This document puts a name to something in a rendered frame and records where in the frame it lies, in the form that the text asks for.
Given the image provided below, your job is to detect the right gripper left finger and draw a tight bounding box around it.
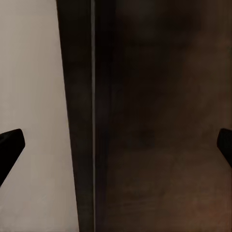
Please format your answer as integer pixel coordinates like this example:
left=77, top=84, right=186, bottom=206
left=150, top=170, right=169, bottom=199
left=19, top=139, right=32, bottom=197
left=0, top=129, right=25, bottom=186

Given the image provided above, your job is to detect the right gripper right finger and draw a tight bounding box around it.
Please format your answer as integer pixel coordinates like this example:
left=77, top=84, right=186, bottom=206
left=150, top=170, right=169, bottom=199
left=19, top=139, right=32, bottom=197
left=217, top=128, right=232, bottom=167

